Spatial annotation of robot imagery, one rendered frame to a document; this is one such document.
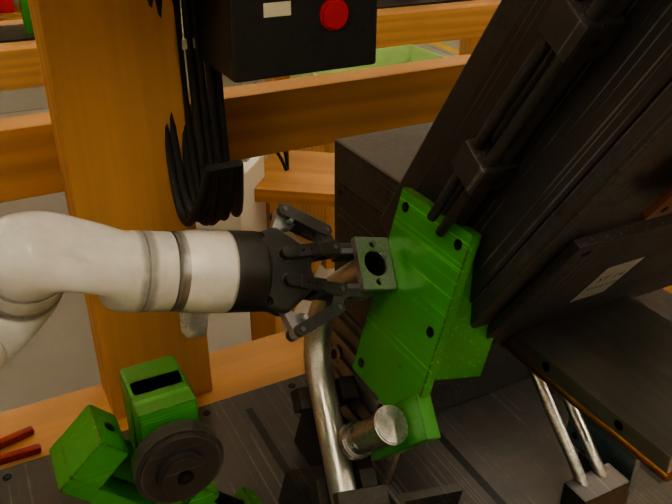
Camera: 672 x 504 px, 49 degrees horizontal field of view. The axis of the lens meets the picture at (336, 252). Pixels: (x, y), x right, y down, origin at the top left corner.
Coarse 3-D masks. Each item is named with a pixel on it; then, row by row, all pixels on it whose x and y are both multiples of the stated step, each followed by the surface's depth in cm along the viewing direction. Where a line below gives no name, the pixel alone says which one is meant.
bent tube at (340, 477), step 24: (360, 240) 72; (384, 240) 74; (360, 264) 71; (384, 264) 74; (360, 288) 71; (384, 288) 72; (312, 312) 80; (312, 336) 81; (312, 360) 81; (312, 384) 80; (312, 408) 80; (336, 408) 79; (336, 432) 78; (336, 456) 77; (336, 480) 76
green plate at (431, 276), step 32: (416, 192) 71; (416, 224) 70; (416, 256) 70; (448, 256) 66; (416, 288) 70; (448, 288) 66; (384, 320) 75; (416, 320) 70; (448, 320) 67; (384, 352) 74; (416, 352) 70; (448, 352) 70; (480, 352) 73; (384, 384) 74; (416, 384) 70
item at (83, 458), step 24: (96, 408) 63; (72, 432) 62; (96, 432) 60; (120, 432) 62; (72, 456) 60; (96, 456) 59; (120, 456) 60; (72, 480) 59; (96, 480) 60; (120, 480) 64
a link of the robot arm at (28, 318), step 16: (0, 304) 56; (16, 304) 56; (32, 304) 56; (48, 304) 58; (0, 320) 58; (16, 320) 58; (32, 320) 59; (0, 336) 57; (16, 336) 58; (32, 336) 59; (0, 352) 53; (16, 352) 57; (0, 368) 54
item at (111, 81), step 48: (48, 0) 74; (96, 0) 76; (144, 0) 79; (48, 48) 76; (96, 48) 79; (144, 48) 81; (48, 96) 84; (96, 96) 81; (144, 96) 83; (96, 144) 83; (144, 144) 86; (96, 192) 85; (144, 192) 88; (96, 336) 97; (144, 336) 97; (192, 384) 104
